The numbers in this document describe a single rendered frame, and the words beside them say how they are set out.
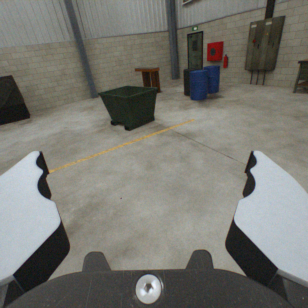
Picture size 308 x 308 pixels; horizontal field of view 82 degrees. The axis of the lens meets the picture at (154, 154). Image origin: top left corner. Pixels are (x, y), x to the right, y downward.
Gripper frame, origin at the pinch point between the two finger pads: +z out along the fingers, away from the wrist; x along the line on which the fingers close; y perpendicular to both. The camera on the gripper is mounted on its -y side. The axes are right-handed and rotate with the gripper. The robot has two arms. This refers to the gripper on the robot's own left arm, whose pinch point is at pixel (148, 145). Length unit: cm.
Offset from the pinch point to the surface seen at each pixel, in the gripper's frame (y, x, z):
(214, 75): 66, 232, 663
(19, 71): 71, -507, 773
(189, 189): 152, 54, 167
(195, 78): 69, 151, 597
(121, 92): 97, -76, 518
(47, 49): -7, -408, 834
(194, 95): 122, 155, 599
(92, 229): 168, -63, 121
